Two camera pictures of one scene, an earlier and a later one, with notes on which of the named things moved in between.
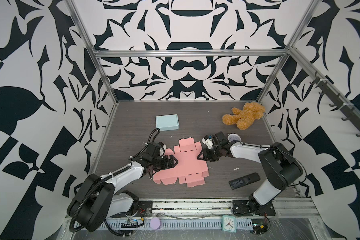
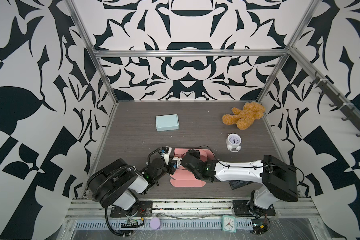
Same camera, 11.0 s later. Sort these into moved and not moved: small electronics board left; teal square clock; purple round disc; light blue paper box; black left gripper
Moved: black left gripper
Not moved: teal square clock; purple round disc; light blue paper box; small electronics board left
